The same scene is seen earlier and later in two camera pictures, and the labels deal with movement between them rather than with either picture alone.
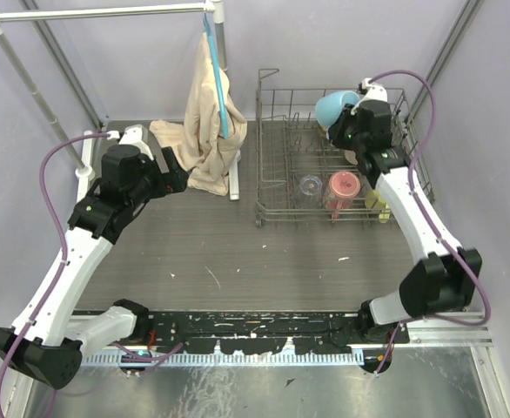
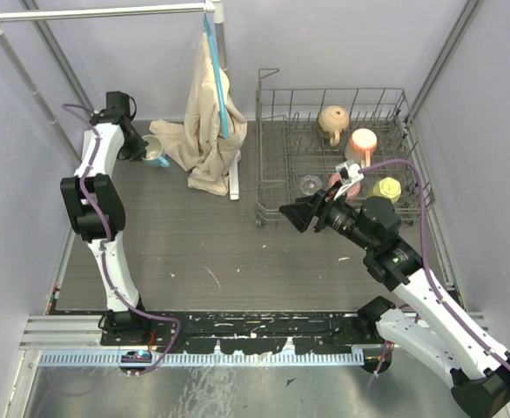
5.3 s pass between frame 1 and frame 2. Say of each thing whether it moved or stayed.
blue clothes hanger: stayed
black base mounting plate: stayed
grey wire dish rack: stayed
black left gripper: moved
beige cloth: stayed
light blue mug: moved
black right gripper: moved
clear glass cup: stayed
